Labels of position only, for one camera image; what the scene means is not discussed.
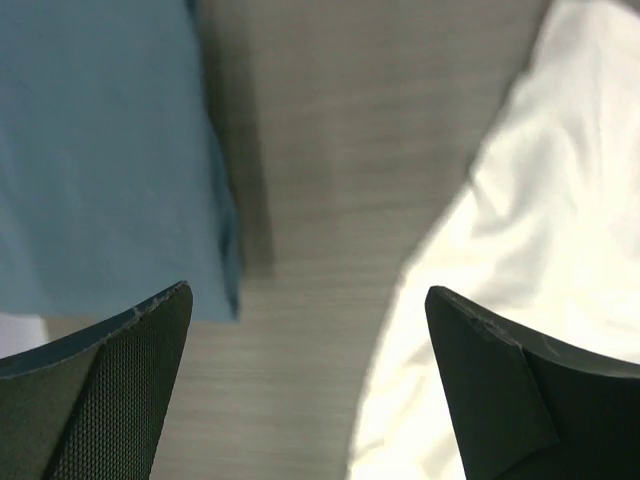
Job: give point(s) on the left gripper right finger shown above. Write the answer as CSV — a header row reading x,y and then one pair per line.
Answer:
x,y
525,405

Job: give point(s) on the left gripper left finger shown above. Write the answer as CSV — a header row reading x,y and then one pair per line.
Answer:
x,y
92,404

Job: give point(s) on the cream white t shirt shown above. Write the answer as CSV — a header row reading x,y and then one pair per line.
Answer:
x,y
544,231

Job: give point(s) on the folded blue t shirt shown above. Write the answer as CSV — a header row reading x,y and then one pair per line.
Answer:
x,y
113,185

